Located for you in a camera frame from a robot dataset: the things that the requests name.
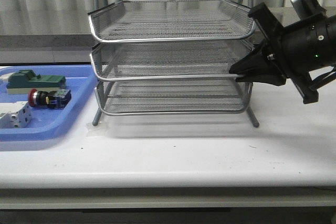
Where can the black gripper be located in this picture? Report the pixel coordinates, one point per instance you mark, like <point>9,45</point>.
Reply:
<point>268,62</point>

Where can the red emergency push button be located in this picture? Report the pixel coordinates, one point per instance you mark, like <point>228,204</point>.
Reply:
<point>57,99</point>

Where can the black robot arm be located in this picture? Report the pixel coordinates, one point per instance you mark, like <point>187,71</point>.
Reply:
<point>303,52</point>

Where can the blue plastic tray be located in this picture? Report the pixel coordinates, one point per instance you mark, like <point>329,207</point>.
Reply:
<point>47,123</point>

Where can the green terminal block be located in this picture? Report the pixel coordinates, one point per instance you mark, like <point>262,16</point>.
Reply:
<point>23,81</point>

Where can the white circuit breaker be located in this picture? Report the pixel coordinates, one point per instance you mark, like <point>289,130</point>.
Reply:
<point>15,115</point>

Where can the grey stone counter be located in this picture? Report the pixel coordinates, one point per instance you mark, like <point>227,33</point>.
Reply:
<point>45,29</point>

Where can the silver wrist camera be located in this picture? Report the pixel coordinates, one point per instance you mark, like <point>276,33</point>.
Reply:
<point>307,8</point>

